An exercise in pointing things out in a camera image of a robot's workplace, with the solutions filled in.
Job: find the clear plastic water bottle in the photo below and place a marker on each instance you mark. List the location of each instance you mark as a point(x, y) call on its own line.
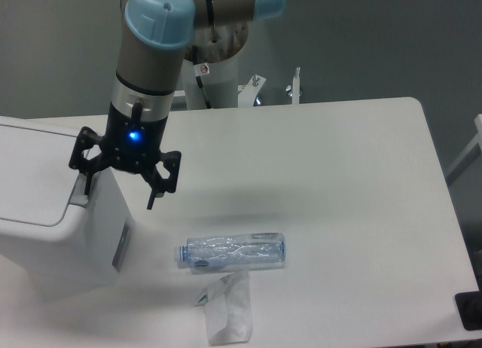
point(229, 253)

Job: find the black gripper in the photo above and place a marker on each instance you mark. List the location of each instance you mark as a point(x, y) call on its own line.
point(130, 146)

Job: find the white frame leg right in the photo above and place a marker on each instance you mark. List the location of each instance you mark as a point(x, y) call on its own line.
point(467, 156)

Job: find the white trash can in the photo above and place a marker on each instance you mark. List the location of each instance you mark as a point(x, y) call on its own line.
point(69, 234)

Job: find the black clamp at table edge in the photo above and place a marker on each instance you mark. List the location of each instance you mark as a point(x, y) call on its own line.
point(469, 307)

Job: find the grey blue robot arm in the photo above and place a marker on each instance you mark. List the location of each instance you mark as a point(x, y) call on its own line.
point(155, 37)

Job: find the white metal support frame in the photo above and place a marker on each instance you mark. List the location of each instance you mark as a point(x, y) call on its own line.
point(271, 90)

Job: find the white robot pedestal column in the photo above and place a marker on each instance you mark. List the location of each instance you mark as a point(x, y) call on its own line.
point(217, 47)

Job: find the crumpled white plastic bag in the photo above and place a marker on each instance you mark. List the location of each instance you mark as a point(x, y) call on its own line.
point(227, 307)

